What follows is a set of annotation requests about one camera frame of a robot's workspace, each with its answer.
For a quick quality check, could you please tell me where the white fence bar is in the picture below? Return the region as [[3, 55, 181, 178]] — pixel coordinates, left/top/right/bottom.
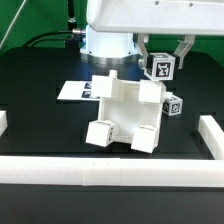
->
[[0, 111, 8, 137], [198, 115, 224, 160], [0, 156, 224, 187]]

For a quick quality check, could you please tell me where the white right fence bar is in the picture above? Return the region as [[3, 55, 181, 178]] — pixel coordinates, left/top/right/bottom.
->
[[198, 115, 224, 160]]

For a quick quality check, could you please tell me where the white front fence bar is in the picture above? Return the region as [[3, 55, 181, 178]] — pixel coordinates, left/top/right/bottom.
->
[[0, 156, 224, 187]]

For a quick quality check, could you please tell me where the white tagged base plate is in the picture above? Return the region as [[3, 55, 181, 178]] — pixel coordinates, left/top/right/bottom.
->
[[57, 81, 99, 101]]

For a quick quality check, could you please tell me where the white chair back frame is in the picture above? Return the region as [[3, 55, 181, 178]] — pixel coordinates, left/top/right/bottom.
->
[[92, 70, 173, 103]]

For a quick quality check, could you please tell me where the black cable with connector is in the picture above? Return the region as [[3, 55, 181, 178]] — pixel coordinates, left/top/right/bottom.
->
[[22, 29, 87, 48]]

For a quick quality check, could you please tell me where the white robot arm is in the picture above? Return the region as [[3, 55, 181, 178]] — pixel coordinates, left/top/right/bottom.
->
[[86, 0, 224, 60]]

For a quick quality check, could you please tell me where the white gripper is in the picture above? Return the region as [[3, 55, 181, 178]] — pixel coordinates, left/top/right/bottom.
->
[[86, 0, 224, 69]]

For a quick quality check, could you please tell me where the white left fence bar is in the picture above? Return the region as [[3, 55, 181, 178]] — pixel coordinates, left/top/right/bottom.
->
[[0, 111, 8, 137]]

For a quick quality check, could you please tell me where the black vertical post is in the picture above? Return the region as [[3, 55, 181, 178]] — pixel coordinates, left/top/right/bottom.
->
[[67, 0, 76, 23]]

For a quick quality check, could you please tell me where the white chair seat part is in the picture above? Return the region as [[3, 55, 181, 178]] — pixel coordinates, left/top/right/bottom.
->
[[98, 97, 163, 144]]

